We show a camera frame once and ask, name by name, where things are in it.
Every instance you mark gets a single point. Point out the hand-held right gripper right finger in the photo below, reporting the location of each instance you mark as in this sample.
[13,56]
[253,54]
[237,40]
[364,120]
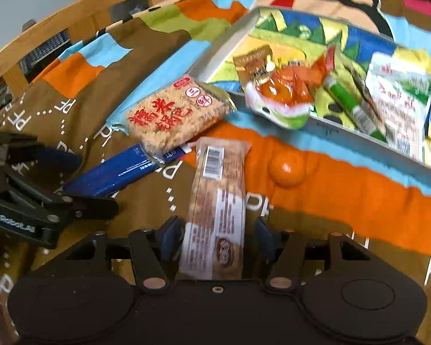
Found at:
[265,240]

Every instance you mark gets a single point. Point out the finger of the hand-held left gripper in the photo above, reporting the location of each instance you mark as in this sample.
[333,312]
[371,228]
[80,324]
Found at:
[89,208]
[63,161]

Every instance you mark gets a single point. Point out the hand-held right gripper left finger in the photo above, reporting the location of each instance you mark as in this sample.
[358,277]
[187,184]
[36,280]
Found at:
[171,239]

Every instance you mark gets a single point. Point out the brown snack bar packet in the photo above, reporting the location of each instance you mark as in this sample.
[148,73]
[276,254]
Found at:
[215,205]

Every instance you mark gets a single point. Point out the green stick snack packet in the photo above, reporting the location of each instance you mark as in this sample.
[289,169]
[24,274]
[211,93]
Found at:
[348,104]

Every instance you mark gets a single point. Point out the silver tray dinosaur print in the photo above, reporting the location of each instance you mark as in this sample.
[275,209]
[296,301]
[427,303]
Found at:
[215,54]

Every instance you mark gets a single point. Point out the white green snack pouch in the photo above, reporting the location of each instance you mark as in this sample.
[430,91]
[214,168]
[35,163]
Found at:
[398,107]

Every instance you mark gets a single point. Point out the blue snack packet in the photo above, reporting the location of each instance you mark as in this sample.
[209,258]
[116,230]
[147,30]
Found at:
[111,172]

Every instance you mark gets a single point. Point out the orange tangerine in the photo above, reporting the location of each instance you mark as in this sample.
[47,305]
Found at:
[286,169]

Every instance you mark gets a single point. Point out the colourful printed blanket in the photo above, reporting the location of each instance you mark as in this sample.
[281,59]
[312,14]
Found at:
[344,201]

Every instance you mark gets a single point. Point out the grey plastic basket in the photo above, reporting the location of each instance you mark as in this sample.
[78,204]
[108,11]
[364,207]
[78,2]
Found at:
[46,50]

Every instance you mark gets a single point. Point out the rice cracker packet red print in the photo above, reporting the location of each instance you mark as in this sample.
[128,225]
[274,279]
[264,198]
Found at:
[172,115]

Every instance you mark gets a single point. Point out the orange red snack pouch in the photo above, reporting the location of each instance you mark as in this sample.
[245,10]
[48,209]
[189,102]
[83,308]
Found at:
[287,86]

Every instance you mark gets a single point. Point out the brown gold snack packet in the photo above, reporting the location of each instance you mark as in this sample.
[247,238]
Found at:
[251,64]

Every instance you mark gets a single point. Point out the wooden bed rail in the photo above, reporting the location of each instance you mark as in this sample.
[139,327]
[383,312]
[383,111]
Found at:
[75,10]

